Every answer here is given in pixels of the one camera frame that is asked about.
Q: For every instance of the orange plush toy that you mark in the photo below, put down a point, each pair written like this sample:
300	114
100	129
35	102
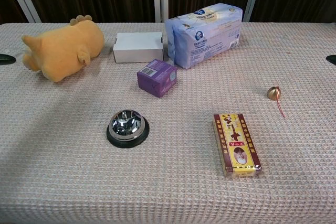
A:
65	48

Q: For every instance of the blue tissue pack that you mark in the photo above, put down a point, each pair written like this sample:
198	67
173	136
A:
204	37

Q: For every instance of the white cardboard box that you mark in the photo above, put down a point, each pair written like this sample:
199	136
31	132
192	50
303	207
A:
136	51

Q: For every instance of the small purple box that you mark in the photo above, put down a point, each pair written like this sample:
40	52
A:
155	79

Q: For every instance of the red yellow flat box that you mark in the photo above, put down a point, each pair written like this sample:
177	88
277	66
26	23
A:
236	142

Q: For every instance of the pink waffle tablecloth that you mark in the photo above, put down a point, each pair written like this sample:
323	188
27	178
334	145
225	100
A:
183	195

